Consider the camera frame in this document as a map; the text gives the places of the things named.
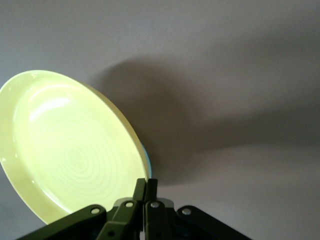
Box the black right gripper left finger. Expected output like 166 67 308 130
23 177 147 240

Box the yellow round plate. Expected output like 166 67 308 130
0 69 149 226

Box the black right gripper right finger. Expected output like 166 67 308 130
143 177 249 240

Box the pale green round plate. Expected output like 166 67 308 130
140 142 154 180

